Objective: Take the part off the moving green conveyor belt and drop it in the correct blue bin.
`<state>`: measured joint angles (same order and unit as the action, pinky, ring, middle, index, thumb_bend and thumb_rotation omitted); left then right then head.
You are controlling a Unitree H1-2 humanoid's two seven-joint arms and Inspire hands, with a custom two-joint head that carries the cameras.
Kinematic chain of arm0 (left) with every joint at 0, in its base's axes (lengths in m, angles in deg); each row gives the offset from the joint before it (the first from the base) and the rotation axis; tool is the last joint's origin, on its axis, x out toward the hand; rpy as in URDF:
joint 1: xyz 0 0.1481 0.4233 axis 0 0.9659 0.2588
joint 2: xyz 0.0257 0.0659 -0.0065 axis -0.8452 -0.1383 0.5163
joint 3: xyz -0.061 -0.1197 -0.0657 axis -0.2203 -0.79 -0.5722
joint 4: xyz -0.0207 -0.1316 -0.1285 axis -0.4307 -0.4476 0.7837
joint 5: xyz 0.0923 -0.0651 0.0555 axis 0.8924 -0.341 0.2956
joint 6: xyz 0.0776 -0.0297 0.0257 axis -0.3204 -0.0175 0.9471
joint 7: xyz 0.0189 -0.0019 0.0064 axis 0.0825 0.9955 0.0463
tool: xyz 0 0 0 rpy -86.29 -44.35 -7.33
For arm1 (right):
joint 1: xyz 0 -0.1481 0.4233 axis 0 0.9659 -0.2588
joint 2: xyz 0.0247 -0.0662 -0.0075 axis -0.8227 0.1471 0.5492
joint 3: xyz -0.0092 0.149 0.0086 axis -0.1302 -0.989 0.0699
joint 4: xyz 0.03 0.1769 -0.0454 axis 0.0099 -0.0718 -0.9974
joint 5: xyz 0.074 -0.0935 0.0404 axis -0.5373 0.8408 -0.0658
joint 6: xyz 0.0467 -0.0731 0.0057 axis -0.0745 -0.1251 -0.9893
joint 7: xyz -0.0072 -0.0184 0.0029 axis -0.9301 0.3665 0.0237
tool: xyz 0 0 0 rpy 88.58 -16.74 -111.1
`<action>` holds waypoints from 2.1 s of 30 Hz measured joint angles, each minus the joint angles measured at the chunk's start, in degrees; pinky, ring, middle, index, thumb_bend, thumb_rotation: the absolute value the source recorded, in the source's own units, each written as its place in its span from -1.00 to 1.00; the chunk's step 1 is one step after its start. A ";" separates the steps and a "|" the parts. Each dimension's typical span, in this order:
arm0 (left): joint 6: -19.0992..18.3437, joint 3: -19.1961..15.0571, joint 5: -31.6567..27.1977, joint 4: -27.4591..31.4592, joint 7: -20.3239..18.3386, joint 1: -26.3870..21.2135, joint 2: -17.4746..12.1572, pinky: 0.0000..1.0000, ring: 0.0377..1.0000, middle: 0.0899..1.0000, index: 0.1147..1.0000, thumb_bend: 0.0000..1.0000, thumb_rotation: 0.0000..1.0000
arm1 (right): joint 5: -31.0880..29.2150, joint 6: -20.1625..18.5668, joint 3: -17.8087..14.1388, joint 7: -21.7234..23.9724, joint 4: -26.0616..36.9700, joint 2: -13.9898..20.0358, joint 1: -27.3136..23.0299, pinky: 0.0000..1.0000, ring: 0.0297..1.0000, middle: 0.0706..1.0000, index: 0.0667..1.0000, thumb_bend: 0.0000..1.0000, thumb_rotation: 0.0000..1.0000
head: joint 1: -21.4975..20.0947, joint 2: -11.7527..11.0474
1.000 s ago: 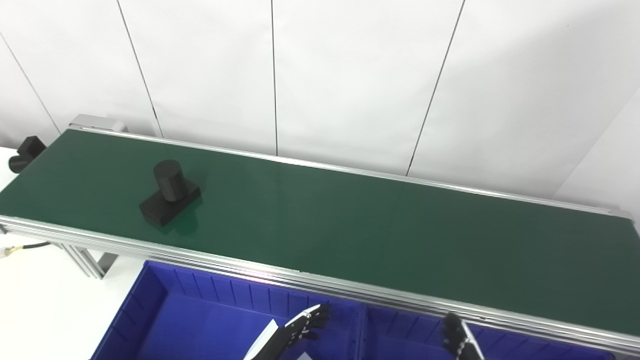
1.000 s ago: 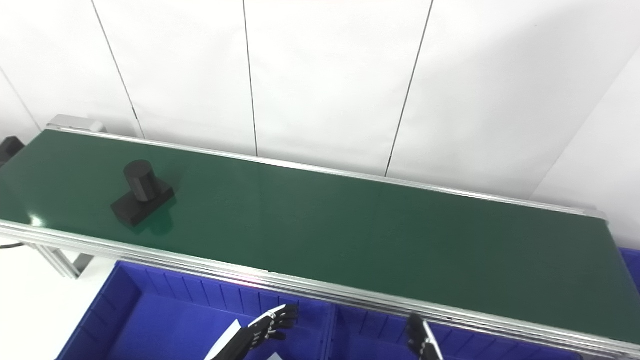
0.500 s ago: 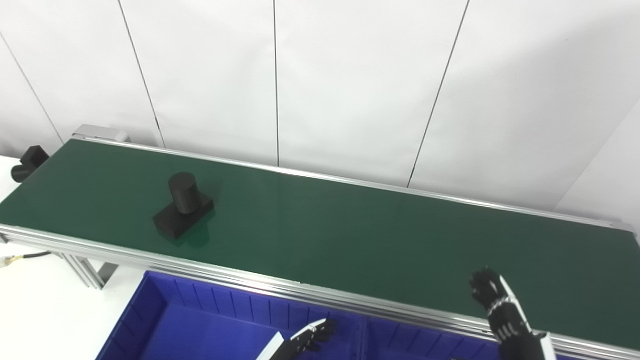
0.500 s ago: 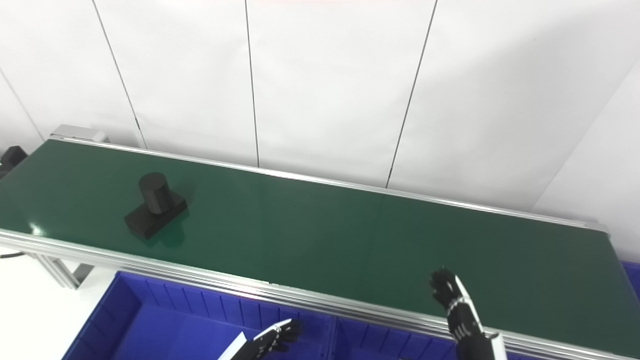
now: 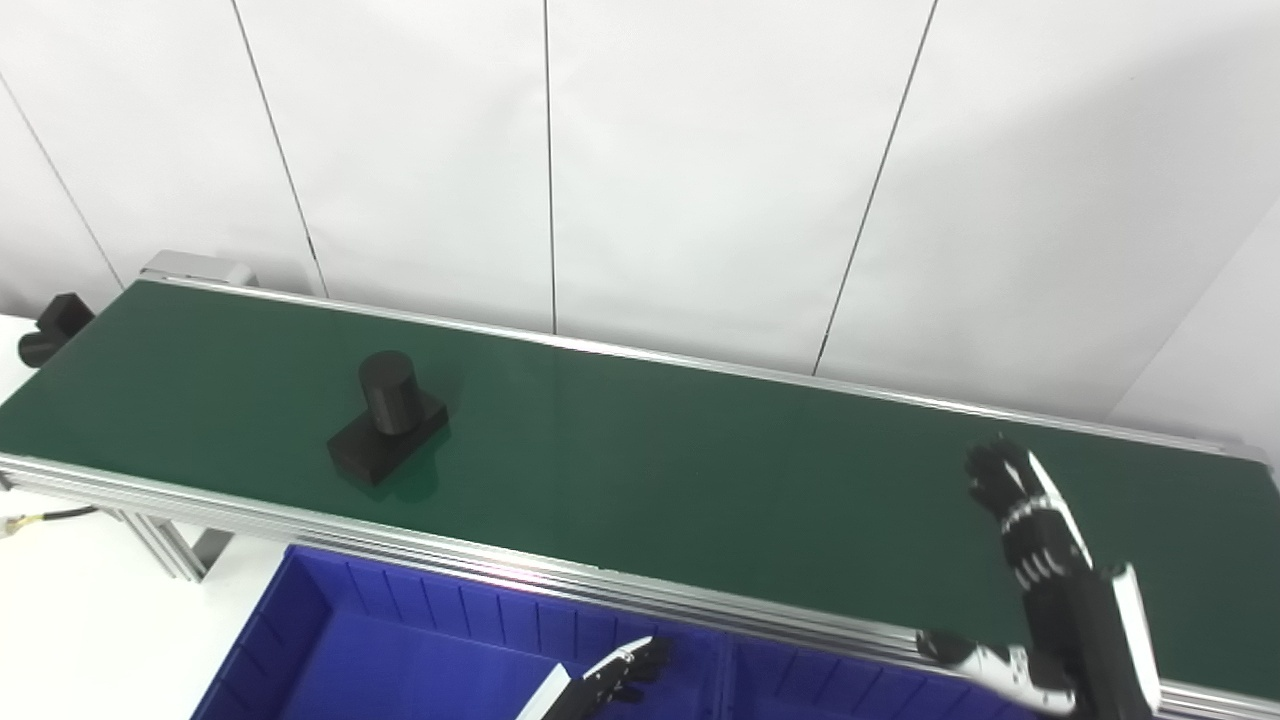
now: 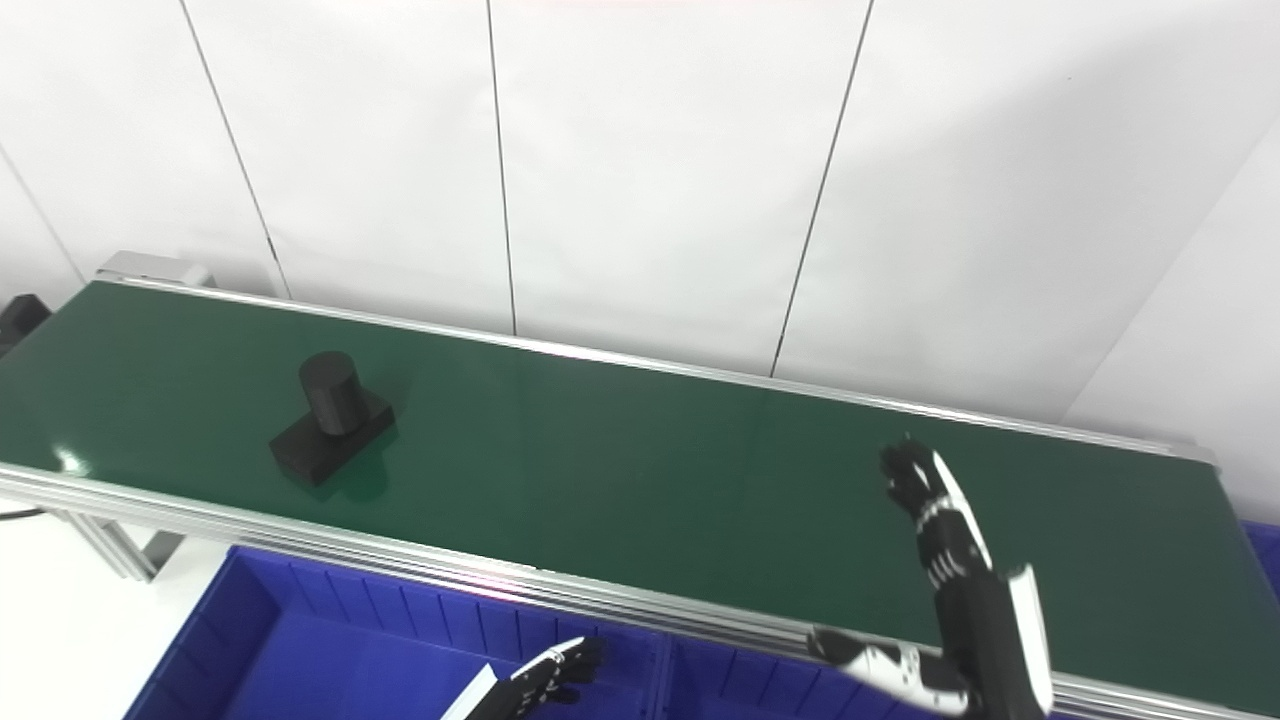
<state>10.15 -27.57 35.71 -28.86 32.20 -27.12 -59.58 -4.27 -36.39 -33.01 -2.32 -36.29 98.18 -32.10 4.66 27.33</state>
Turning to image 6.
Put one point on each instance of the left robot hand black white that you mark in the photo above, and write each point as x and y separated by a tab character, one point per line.
530	690

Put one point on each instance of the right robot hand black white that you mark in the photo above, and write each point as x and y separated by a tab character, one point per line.
975	620

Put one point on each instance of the black block with cylinder part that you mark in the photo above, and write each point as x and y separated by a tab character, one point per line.
330	410

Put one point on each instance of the blue plastic bin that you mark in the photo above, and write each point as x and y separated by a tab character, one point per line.
300	650
1265	550
740	685

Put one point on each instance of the aluminium conveyor support leg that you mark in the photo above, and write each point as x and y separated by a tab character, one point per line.
115	545

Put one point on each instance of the black motor box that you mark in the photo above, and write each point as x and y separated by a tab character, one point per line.
20	318

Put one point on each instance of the green conveyor belt aluminium frame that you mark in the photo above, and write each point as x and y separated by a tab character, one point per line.
620	470

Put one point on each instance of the grey conveyor end bracket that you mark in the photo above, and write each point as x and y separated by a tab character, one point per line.
150	268

